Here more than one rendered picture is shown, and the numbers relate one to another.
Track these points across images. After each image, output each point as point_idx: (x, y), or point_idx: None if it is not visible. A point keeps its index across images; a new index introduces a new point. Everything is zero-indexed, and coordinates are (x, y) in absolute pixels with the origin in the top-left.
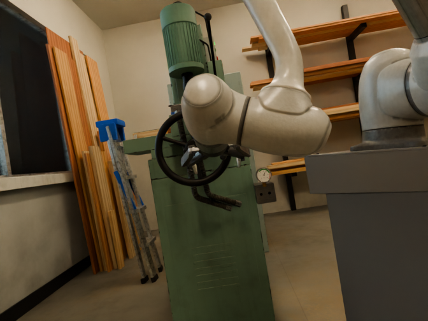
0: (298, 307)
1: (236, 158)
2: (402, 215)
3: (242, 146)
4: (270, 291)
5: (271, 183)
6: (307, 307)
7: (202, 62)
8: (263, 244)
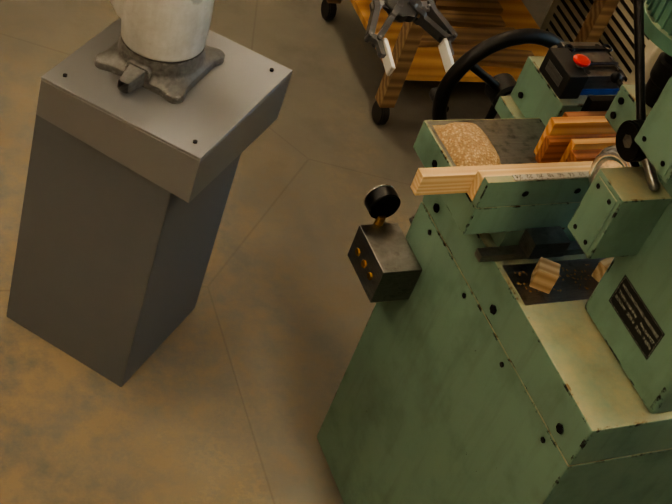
0: (278, 493)
1: (394, 64)
2: None
3: (371, 16)
4: (336, 392)
5: (365, 225)
6: (258, 493)
7: (653, 9)
8: (364, 330)
